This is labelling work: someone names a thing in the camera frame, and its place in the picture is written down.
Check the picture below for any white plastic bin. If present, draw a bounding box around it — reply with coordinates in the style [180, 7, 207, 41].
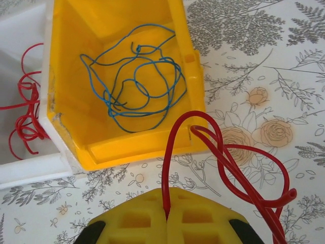
[0, 0, 84, 191]

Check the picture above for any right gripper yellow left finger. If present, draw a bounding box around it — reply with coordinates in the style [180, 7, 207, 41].
[76, 188, 169, 244]

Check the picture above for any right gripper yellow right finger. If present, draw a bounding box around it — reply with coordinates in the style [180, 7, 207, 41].
[167, 188, 265, 244]

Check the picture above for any thin red cable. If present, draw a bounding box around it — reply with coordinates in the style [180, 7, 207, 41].
[9, 83, 51, 161]
[0, 42, 46, 110]

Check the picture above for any floral tablecloth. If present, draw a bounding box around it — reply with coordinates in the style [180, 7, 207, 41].
[0, 0, 325, 244]

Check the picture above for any yellow plastic bin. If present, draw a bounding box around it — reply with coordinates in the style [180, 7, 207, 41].
[47, 0, 210, 172]

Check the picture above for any thin blue cable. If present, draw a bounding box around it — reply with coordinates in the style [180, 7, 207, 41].
[103, 57, 189, 134]
[80, 24, 179, 108]

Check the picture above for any thick red tube cable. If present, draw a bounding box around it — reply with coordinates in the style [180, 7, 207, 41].
[161, 111, 297, 244]

